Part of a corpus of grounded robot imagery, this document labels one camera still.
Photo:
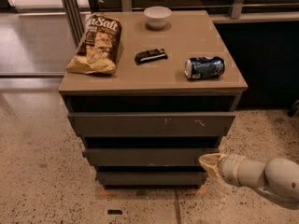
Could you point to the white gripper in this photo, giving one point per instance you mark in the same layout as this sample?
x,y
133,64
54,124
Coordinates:
x,y
226,168

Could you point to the grey middle drawer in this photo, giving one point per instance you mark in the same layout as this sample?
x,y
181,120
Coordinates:
x,y
145,156

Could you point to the grey bottom drawer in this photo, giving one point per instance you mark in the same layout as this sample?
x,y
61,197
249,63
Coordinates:
x,y
151,178

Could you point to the blue soda can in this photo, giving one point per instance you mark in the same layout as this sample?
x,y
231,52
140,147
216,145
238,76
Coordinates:
x,y
203,67

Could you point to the white ceramic bowl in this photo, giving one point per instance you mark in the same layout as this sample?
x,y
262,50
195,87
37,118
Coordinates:
x,y
157,17

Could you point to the sea salt chips bag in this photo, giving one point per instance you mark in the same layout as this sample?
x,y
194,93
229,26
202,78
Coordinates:
x,y
98,48

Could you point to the grey top drawer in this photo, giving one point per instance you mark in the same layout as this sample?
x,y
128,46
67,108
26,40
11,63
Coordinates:
x,y
169,124

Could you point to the black snack bar wrapper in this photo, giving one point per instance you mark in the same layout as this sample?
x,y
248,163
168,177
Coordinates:
x,y
151,55

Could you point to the grey drawer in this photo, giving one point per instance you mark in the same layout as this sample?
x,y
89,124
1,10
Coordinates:
x,y
169,124
145,156
151,178

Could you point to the grey drawer cabinet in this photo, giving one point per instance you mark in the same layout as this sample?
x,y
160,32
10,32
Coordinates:
x,y
160,86

